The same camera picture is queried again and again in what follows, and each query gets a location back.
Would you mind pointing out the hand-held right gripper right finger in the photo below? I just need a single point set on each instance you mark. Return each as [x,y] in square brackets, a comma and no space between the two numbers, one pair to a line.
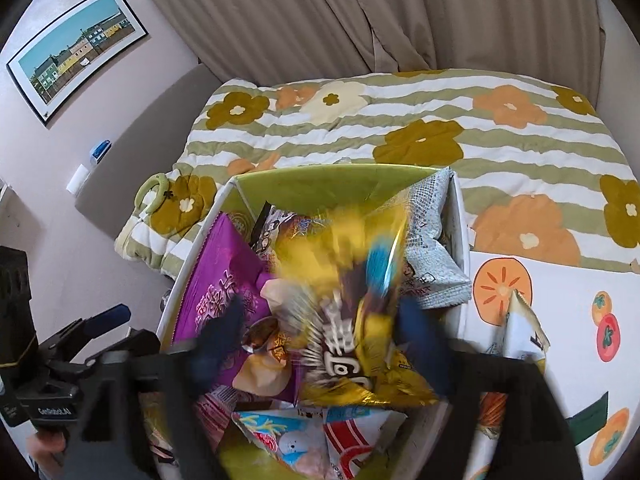
[415,330]

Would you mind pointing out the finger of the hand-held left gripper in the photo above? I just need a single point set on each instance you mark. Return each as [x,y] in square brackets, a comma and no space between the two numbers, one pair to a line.
[107,319]
[142,341]

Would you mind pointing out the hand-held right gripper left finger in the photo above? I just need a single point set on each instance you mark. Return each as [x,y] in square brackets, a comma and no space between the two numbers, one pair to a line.
[220,345]

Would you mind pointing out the gold chocolate snack packet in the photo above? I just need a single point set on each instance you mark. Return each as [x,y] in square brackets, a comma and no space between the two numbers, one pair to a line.
[360,360]

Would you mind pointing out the pink striped snack packet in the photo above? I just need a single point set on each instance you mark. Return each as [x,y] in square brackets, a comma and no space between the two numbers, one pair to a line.
[215,415]

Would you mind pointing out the white green storage bin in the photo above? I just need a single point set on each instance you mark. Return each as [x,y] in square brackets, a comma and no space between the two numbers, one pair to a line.
[325,185]

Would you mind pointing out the person's left hand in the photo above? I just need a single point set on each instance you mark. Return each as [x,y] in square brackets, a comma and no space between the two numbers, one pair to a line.
[45,447]

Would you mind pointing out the grey white snack packet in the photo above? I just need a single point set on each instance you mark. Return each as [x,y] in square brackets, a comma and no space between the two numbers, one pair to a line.
[430,270]

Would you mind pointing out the purple chip bag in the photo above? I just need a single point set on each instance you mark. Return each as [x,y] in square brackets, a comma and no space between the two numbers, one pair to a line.
[215,280]

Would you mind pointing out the white yellow snack packet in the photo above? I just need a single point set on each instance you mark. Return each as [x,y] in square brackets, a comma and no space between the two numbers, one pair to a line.
[520,330]

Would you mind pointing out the orange white snack packet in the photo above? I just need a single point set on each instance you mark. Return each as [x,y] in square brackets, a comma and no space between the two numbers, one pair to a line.
[492,410]

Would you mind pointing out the blue cartoon snack packet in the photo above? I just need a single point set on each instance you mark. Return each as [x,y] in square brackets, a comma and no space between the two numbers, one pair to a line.
[280,440]

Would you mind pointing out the white cartoon snack packet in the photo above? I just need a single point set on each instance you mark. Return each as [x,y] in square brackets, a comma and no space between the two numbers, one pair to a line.
[275,232]

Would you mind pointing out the red white snack packet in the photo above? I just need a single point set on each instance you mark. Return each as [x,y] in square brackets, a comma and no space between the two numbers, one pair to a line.
[360,445]

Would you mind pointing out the green hair claw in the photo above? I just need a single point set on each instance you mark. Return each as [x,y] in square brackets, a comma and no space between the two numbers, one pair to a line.
[140,191]

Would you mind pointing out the blue white small box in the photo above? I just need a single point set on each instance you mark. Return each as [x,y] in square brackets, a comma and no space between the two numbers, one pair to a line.
[100,149]

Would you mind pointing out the beige bed headboard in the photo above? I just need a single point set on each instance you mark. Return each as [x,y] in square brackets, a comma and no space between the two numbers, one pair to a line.
[150,125]

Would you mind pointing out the green striped flower blanket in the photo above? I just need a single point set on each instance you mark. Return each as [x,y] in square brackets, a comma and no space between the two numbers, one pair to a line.
[450,110]

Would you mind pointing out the beige curtain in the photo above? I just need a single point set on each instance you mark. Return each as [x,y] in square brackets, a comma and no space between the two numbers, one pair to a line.
[300,10]

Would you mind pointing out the framed wall poster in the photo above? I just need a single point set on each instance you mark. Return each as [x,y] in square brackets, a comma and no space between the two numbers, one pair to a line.
[75,50]

